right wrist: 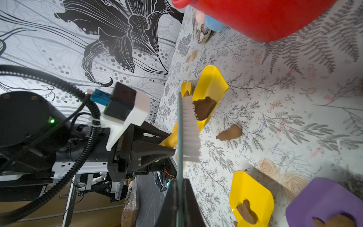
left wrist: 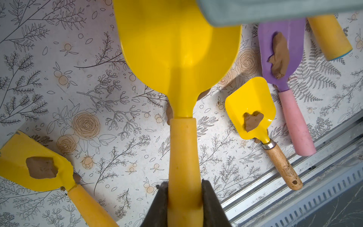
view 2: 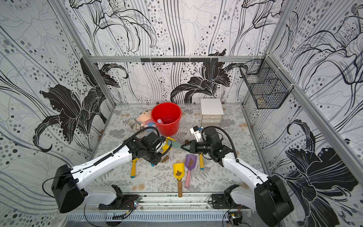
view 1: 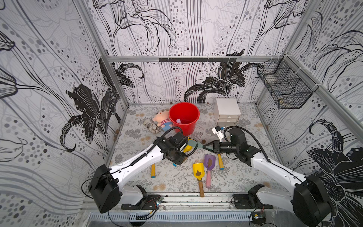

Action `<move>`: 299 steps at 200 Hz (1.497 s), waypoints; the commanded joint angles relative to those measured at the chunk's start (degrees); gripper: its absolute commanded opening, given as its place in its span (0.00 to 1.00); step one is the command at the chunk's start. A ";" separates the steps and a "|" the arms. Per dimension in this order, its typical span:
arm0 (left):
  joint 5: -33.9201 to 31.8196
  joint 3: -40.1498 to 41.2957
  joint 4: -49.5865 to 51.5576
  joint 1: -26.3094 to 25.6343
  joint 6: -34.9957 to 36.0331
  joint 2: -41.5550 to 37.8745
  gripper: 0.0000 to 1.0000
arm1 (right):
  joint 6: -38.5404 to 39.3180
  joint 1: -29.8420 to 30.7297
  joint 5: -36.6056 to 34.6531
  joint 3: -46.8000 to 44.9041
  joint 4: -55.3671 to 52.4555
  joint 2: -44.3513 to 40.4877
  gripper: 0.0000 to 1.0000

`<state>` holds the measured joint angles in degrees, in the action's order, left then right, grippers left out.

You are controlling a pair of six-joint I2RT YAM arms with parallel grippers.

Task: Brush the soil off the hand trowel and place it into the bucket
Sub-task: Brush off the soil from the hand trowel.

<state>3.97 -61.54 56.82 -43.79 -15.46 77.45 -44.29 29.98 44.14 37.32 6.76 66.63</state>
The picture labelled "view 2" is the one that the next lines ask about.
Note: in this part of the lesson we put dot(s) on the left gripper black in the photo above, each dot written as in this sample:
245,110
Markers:
155,160

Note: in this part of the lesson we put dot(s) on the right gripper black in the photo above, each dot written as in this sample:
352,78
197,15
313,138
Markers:
193,146

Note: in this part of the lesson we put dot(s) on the green cleaning brush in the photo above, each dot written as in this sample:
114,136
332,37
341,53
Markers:
175,144

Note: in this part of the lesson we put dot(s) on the yellow trowel blue tip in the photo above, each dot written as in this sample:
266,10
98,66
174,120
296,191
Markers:
167,143

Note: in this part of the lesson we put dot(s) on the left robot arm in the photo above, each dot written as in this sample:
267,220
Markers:
71,185

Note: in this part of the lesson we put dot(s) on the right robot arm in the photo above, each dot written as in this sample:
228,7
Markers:
266,195

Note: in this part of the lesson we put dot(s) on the red plastic bucket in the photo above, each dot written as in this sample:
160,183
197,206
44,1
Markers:
170,114

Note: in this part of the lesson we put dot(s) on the plush doll toy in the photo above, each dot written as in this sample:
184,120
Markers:
143,120

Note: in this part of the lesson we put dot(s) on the white mini drawer cabinet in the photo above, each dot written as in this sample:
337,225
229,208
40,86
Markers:
211,112

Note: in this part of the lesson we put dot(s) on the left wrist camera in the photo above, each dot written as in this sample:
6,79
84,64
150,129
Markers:
162,140

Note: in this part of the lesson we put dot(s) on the yellow trowel wooden handle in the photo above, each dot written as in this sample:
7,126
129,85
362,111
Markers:
179,173

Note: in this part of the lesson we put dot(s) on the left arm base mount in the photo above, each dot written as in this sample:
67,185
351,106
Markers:
121,202

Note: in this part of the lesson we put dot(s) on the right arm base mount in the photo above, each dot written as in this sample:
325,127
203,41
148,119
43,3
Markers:
224,201

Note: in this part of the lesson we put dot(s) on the black wire wall basket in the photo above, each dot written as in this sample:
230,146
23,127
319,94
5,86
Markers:
265,86

